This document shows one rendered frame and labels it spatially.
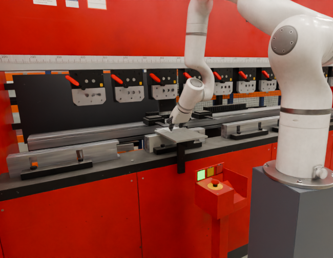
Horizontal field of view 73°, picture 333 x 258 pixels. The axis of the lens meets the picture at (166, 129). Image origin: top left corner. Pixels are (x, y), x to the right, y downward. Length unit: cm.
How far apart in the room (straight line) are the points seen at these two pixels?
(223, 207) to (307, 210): 47
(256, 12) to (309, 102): 30
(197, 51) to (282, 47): 47
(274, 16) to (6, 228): 124
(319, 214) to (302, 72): 37
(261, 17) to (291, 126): 33
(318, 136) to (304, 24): 28
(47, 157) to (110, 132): 44
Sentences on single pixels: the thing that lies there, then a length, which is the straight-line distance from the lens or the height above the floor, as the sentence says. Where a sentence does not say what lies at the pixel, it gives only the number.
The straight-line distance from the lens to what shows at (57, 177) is 112.
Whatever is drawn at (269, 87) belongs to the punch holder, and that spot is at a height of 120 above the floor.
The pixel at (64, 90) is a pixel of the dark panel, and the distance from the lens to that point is 167.
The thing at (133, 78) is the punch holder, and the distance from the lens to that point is 118.
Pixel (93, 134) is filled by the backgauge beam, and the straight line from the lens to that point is 145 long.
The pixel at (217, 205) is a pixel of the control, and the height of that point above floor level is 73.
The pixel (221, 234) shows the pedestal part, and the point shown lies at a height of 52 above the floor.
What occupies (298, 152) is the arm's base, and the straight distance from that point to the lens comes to 69.
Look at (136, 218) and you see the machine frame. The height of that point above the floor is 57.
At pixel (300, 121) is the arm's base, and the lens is 67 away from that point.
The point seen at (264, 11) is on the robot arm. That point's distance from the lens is 77.
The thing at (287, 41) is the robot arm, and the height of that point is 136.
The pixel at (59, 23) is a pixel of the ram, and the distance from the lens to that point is 116.
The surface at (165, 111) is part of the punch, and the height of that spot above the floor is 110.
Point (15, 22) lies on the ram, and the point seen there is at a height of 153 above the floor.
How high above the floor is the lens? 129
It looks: 13 degrees down
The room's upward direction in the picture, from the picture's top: 2 degrees counter-clockwise
